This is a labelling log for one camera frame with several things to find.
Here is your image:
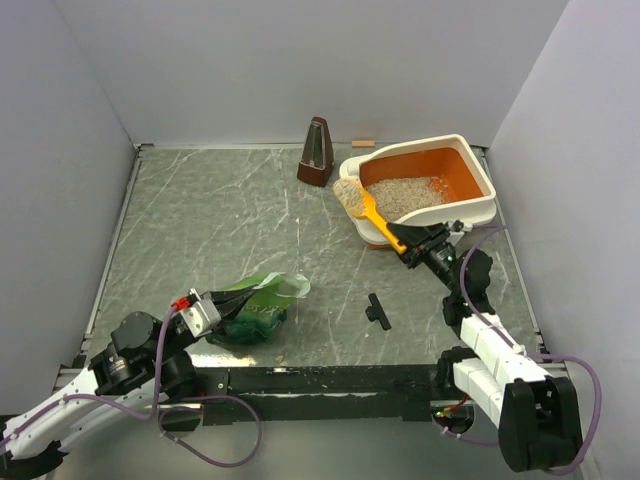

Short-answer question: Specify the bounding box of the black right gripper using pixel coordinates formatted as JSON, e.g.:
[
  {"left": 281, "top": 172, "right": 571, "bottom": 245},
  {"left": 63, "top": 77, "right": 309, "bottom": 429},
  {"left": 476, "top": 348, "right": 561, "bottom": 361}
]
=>
[{"left": 383, "top": 222, "right": 462, "bottom": 295}]

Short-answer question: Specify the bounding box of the green litter bag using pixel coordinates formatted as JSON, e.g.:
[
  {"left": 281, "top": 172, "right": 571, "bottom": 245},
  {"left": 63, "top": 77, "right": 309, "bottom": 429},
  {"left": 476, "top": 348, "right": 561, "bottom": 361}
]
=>
[{"left": 205, "top": 272, "right": 311, "bottom": 346}]

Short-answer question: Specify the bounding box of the yellow plastic scoop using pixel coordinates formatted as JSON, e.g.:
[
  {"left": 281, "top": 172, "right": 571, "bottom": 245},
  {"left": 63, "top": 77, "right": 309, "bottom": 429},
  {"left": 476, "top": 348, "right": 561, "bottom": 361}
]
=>
[{"left": 332, "top": 177, "right": 406, "bottom": 255}]

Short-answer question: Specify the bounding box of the black bag clip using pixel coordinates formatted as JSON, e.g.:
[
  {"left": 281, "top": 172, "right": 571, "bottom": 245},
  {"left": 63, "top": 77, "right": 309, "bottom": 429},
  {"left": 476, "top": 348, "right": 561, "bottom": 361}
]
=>
[{"left": 365, "top": 293, "right": 392, "bottom": 331}]

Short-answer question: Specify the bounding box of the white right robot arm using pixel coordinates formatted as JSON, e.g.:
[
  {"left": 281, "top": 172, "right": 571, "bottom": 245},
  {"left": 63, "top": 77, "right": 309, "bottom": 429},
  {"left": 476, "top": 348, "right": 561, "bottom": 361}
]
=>
[{"left": 385, "top": 221, "right": 583, "bottom": 472}]

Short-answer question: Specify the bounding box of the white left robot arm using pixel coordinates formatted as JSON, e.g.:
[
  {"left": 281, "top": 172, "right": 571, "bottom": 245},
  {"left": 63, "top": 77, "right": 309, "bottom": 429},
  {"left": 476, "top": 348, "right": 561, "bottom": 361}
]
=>
[{"left": 1, "top": 285, "right": 257, "bottom": 479}]

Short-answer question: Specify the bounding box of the beige litter in box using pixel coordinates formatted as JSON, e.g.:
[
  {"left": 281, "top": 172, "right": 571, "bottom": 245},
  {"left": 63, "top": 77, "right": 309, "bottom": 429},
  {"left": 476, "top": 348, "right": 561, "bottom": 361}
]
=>
[{"left": 366, "top": 177, "right": 445, "bottom": 222}]

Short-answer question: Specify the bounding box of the orange white litter box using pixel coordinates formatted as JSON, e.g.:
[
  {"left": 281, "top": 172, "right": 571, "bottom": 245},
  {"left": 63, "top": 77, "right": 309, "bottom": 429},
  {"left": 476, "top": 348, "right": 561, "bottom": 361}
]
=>
[{"left": 339, "top": 134, "right": 497, "bottom": 227}]

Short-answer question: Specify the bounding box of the small wooden block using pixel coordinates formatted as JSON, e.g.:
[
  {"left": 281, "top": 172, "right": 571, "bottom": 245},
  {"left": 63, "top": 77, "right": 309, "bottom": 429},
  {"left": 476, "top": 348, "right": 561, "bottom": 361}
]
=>
[{"left": 351, "top": 140, "right": 375, "bottom": 148}]

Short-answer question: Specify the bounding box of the brown wooden metronome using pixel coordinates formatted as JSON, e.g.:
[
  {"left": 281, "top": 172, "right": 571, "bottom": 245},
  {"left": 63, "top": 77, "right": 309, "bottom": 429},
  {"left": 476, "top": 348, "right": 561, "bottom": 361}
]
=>
[{"left": 297, "top": 116, "right": 334, "bottom": 187}]

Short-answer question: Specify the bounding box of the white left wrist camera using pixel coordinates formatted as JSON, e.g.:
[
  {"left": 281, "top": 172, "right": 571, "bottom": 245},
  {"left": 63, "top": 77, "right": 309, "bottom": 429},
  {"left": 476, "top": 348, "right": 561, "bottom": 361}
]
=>
[{"left": 171, "top": 294, "right": 222, "bottom": 338}]

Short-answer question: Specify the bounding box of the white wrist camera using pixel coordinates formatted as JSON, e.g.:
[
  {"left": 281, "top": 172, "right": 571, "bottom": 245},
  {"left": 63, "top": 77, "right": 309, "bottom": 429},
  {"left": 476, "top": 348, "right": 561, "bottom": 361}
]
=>
[
  {"left": 446, "top": 220, "right": 474, "bottom": 235},
  {"left": 171, "top": 294, "right": 222, "bottom": 338}
]

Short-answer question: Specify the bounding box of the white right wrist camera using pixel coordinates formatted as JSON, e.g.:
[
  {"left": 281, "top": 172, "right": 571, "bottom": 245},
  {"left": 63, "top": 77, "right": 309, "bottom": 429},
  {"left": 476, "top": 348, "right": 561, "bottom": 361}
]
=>
[{"left": 446, "top": 220, "right": 474, "bottom": 235}]

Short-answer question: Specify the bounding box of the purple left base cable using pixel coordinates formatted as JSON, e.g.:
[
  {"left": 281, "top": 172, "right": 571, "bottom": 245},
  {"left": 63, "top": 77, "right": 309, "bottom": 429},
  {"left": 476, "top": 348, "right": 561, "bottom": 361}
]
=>
[{"left": 158, "top": 394, "right": 262, "bottom": 469}]

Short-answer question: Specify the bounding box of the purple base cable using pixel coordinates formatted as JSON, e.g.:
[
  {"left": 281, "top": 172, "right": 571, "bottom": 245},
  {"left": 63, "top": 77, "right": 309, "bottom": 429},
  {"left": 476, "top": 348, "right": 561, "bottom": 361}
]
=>
[
  {"left": 432, "top": 412, "right": 501, "bottom": 446},
  {"left": 158, "top": 394, "right": 262, "bottom": 469}
]

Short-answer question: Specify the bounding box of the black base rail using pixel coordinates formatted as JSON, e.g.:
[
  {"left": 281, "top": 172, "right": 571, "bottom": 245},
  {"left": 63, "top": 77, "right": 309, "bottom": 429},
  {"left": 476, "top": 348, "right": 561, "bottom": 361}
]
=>
[{"left": 137, "top": 364, "right": 496, "bottom": 426}]

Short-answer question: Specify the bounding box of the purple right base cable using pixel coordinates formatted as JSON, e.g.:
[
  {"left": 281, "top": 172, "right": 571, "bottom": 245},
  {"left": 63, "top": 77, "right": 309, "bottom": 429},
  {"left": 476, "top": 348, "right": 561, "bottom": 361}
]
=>
[{"left": 432, "top": 412, "right": 501, "bottom": 446}]

